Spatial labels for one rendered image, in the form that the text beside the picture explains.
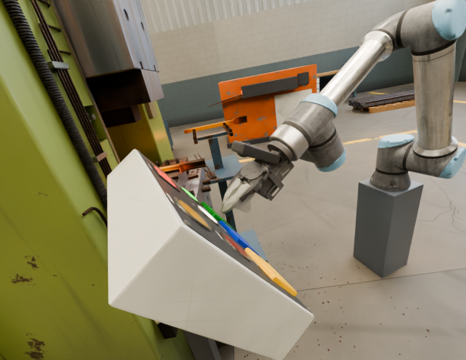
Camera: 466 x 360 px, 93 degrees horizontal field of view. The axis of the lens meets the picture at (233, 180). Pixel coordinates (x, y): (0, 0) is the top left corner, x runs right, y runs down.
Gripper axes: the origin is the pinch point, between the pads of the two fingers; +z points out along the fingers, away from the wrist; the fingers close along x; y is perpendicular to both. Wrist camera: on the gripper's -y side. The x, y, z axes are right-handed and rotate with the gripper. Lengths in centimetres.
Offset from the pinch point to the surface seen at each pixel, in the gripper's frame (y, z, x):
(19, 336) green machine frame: -5, 67, 26
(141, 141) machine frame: -9, 3, 76
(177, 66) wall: 39, -249, 784
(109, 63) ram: -36, -8, 33
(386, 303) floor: 130, -20, -1
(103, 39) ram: -41, -12, 33
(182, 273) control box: -18.4, 6.3, -27.0
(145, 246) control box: -21.7, 6.5, -25.1
